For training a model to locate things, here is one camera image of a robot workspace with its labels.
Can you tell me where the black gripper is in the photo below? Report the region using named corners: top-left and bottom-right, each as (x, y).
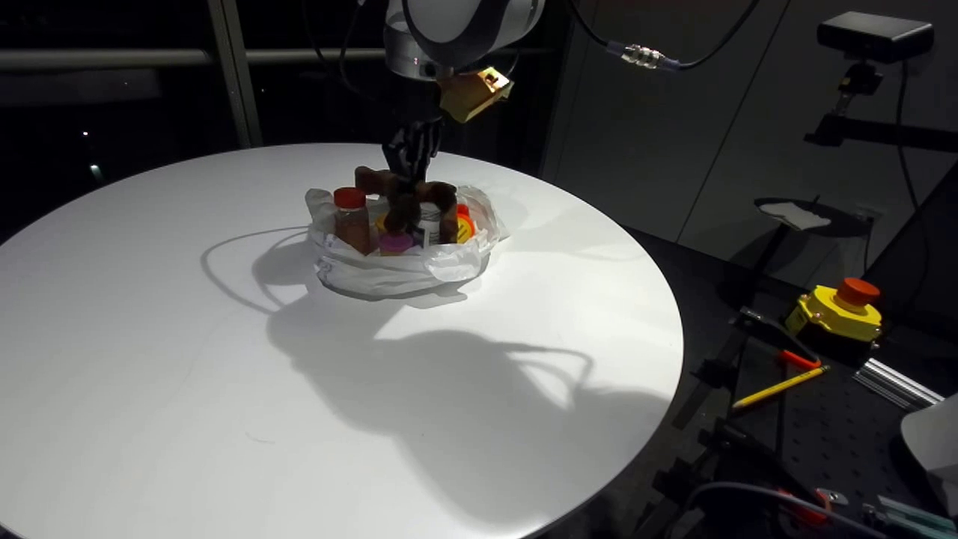
top-left (379, 113), bottom-right (448, 194)

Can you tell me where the brown plush moose toy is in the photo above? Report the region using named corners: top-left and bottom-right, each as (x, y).
top-left (353, 161), bottom-right (461, 242)

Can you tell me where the white plastic bag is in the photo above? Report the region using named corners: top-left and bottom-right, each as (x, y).
top-left (303, 179), bottom-right (509, 303)

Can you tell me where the grey horizontal railing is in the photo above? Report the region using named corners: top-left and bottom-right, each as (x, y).
top-left (0, 45), bottom-right (503, 72)

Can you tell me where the grey flat plate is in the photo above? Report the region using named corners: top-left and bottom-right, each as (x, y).
top-left (752, 194), bottom-right (837, 237)

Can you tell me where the yellow pencil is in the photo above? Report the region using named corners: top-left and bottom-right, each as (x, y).
top-left (728, 363), bottom-right (828, 412)

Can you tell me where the yellow emergency stop button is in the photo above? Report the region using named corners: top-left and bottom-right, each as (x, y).
top-left (780, 276), bottom-right (885, 346)

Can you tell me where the silver aluminium profile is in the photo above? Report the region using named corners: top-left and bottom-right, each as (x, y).
top-left (856, 354), bottom-right (945, 406)

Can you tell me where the yellow wrist camera box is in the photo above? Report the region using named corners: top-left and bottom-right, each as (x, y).
top-left (436, 66), bottom-right (514, 125)

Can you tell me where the grey vertical window post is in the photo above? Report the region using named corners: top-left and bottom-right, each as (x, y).
top-left (204, 0), bottom-right (265, 150)

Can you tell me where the black robot cable with connector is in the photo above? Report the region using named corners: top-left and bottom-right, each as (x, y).
top-left (566, 0), bottom-right (762, 75)

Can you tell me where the red handled tool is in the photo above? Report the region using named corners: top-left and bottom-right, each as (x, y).
top-left (774, 346), bottom-right (823, 373)

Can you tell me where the black camera on stand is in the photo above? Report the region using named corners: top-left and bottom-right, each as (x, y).
top-left (803, 10), bottom-right (958, 155)

